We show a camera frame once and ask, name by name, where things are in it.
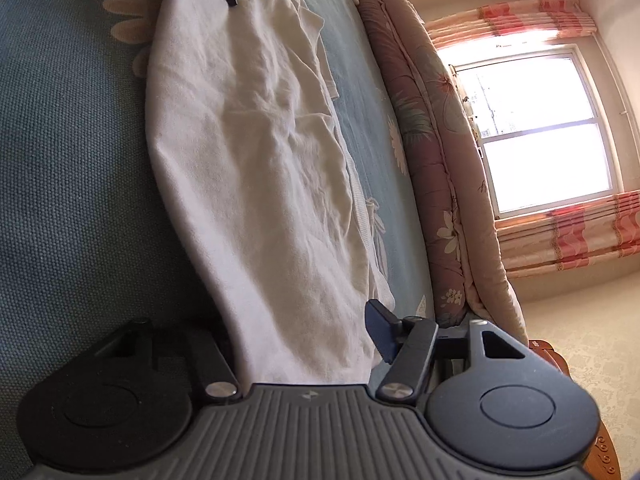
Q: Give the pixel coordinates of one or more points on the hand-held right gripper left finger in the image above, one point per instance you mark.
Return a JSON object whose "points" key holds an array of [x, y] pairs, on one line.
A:
{"points": [[200, 355]]}

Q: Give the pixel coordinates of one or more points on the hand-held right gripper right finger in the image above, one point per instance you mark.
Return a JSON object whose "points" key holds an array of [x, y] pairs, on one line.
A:
{"points": [[382, 331]]}

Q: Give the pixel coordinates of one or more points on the white printed sweatshirt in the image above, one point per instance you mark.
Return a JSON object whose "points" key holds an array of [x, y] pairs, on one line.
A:
{"points": [[260, 160]]}

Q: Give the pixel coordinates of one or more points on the pink floral folded quilt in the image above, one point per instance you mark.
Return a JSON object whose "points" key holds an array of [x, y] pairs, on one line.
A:
{"points": [[435, 160]]}

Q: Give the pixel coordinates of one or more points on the pink striped curtain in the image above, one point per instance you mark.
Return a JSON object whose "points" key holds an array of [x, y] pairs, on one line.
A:
{"points": [[575, 235], [510, 22]]}

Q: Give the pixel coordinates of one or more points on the window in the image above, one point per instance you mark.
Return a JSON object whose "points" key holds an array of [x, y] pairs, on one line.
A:
{"points": [[540, 130]]}

